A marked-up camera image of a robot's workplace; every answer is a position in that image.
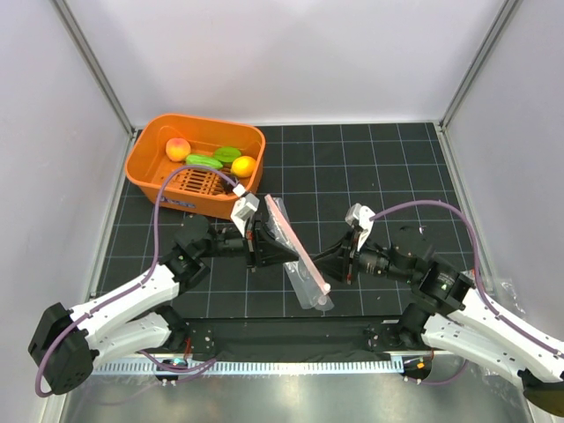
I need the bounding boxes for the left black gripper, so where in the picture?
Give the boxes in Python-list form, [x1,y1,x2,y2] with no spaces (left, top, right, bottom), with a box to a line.
[197,213,298,271]

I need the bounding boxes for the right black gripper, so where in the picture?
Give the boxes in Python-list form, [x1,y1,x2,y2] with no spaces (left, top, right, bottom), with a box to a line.
[309,225,417,284]

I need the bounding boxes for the pink dotted zip bag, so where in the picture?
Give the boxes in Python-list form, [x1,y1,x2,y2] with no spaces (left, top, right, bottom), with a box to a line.
[264,195,334,311]

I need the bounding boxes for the yellow orange toy fruit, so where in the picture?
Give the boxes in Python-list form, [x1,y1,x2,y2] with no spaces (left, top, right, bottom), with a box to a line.
[231,156,256,179]

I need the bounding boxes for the long green toy vegetable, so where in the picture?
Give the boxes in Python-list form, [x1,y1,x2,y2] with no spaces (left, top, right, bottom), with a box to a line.
[185,153,224,170]

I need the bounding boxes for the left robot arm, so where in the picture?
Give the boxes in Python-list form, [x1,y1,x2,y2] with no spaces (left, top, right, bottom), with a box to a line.
[28,215,299,397]

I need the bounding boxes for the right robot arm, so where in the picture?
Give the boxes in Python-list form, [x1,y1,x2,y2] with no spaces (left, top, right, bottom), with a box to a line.
[313,226,563,417]

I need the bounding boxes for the spare clear zip bags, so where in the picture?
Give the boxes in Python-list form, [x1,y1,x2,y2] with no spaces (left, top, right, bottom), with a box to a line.
[449,278,560,384]

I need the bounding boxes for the black base bar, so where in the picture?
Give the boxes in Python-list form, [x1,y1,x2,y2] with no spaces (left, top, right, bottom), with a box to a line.
[149,315,432,363]

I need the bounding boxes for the small green toy vegetable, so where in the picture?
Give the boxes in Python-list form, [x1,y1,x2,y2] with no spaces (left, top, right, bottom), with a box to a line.
[212,146,242,166]

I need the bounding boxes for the orange plastic basket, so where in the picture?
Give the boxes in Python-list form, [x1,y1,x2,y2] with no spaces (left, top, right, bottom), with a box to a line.
[124,114,266,219]

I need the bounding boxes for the peach toy fruit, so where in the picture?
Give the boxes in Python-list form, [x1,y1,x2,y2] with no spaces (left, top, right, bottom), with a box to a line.
[165,137,191,162]

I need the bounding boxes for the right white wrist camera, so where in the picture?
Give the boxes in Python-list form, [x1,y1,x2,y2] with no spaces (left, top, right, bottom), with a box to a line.
[345,203,375,251]

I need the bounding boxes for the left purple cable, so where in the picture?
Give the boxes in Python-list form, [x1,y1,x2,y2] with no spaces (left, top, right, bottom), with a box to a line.
[33,166,248,404]

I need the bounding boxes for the white slotted cable duct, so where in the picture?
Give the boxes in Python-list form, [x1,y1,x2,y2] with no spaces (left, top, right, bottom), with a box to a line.
[93,356,404,377]

